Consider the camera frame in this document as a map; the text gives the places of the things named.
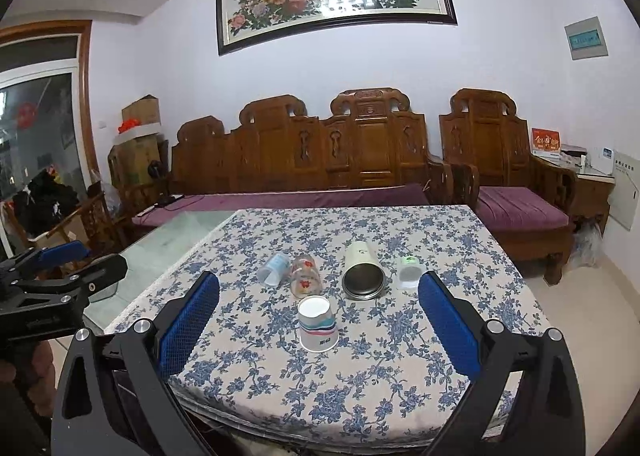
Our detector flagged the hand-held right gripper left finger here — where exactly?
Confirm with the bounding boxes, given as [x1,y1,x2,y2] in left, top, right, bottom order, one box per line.
[51,271,221,456]

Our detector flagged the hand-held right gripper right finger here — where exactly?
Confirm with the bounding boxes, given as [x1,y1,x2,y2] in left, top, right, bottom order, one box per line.
[418,271,587,456]

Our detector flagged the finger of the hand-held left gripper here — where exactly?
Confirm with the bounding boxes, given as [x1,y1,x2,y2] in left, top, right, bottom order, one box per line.
[17,253,129,308]
[0,241,92,283]

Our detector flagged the striped paper cup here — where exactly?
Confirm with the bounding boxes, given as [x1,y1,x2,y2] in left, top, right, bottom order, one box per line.
[297,295,339,353]

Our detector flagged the small clear cup green print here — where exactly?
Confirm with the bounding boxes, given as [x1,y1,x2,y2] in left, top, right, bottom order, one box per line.
[397,257,428,291]

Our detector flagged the clear plastic cup blue print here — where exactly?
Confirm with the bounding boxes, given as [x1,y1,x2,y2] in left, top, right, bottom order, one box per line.
[256,252,292,287]

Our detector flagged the cream thermos cup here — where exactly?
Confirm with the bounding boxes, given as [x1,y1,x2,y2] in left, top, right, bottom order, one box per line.
[341,241,389,301]

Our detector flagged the glass cup with red print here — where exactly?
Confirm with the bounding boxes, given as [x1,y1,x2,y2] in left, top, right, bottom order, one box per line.
[289,255,322,299]

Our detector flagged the wooden chair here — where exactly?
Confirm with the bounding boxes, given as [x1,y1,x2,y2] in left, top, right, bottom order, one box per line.
[47,190,128,259]

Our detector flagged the black bag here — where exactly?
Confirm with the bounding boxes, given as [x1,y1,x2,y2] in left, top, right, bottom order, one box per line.
[11,170,80,234]

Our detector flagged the stacked cardboard boxes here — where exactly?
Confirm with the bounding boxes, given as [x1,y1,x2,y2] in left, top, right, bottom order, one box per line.
[107,135,171,188]

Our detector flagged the wooden framed glass door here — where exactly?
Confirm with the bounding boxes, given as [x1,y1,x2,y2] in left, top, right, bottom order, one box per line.
[0,19,102,262]

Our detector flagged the blue floral tablecloth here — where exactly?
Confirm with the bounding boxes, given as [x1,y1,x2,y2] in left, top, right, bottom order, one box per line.
[106,205,552,453]

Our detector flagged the square purple seat cushion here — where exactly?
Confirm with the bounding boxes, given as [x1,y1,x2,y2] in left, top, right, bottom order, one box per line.
[476,185,571,233]

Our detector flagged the white flat box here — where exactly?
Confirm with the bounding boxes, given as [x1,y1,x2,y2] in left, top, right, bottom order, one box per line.
[113,122,166,145]

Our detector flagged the clear plastic bag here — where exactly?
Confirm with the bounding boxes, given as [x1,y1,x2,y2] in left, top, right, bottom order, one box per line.
[569,220,604,270]

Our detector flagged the brown cardboard box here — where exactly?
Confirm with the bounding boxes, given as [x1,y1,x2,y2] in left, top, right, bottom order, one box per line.
[121,95,162,126]

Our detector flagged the long purple sofa cushion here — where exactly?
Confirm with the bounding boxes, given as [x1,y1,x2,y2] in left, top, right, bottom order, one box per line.
[131,183,432,229]

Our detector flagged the carved wooden armchair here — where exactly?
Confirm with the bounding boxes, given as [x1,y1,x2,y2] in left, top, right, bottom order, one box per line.
[438,88,579,286]

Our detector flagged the wooden side table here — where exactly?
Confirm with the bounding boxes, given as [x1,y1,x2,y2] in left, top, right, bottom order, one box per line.
[536,155,616,238]

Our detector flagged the red desk calendar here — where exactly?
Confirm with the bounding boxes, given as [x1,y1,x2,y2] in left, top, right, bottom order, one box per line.
[530,127,564,157]

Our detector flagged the carved wooden sofa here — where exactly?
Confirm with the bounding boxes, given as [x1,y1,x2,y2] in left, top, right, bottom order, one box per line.
[167,88,482,217]

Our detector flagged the white box blue label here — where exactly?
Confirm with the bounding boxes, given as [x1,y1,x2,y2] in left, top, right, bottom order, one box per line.
[584,145,614,175]

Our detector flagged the white wall panel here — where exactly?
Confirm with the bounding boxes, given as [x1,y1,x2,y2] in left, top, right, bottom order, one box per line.
[611,149,640,233]

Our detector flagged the grey wall electrical box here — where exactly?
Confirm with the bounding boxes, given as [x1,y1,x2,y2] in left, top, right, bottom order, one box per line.
[564,16,610,61]

